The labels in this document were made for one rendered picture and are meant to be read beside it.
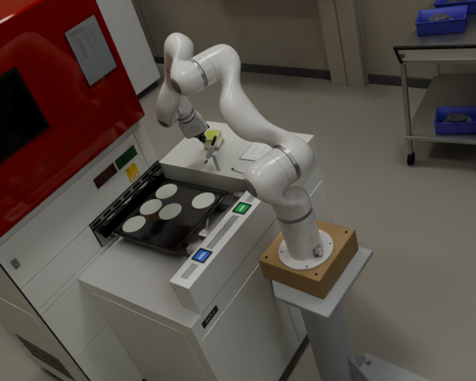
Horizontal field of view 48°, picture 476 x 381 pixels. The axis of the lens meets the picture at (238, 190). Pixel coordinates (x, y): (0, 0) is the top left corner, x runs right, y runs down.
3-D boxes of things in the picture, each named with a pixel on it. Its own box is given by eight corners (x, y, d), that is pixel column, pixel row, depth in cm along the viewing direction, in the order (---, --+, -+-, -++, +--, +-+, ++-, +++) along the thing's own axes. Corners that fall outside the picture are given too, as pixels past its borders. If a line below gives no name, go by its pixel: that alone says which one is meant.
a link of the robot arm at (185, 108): (185, 122, 210) (196, 103, 213) (170, 100, 200) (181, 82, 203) (169, 119, 214) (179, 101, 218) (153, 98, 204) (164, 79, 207)
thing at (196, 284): (180, 307, 191) (168, 281, 182) (261, 208, 222) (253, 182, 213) (201, 315, 185) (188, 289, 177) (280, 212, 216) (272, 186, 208)
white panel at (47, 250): (36, 313, 208) (-20, 241, 185) (165, 184, 254) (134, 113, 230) (41, 316, 206) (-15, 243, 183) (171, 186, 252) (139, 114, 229)
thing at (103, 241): (101, 246, 226) (92, 230, 220) (165, 182, 251) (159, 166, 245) (104, 247, 225) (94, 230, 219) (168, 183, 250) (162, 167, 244)
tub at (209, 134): (205, 151, 240) (200, 139, 236) (210, 141, 245) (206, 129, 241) (219, 151, 237) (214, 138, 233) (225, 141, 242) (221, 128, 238)
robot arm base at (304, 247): (344, 243, 180) (335, 202, 169) (307, 279, 173) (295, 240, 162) (304, 223, 194) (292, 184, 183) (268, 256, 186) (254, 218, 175)
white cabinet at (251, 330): (149, 388, 266) (77, 280, 218) (251, 255, 321) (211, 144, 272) (253, 446, 229) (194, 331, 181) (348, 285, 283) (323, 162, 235)
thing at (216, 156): (209, 170, 228) (200, 144, 220) (214, 164, 230) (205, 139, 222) (221, 172, 224) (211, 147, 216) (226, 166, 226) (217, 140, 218)
